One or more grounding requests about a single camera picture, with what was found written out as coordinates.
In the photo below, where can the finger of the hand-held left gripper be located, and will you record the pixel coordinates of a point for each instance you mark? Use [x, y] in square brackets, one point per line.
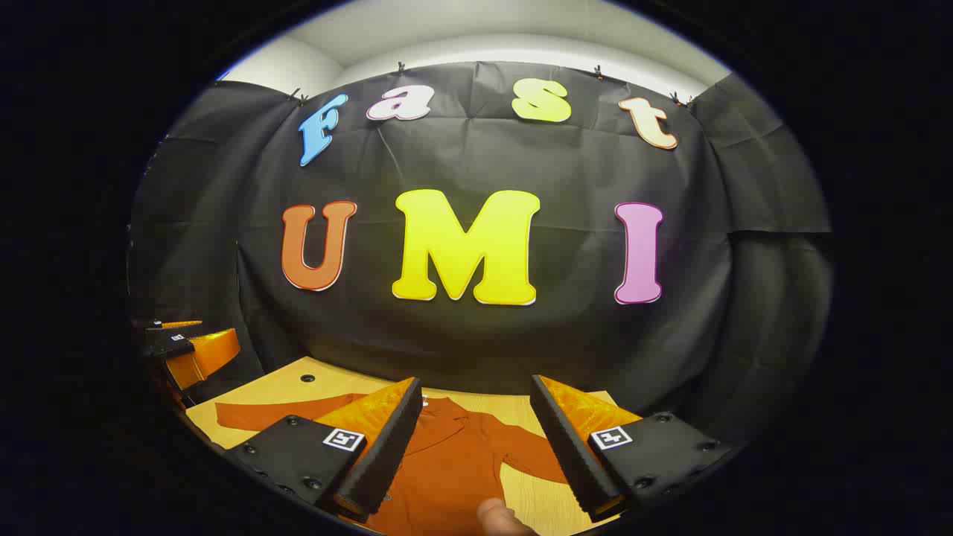
[175, 324]
[205, 353]

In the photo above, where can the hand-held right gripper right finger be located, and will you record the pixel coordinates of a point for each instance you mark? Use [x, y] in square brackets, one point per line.
[566, 447]

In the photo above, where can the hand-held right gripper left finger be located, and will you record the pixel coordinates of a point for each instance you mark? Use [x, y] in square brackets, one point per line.
[387, 447]

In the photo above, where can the orange ribbed cardigan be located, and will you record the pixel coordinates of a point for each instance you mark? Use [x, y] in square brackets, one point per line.
[454, 469]

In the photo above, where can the black backdrop cloth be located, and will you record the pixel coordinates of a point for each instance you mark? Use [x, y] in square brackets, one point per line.
[461, 342]

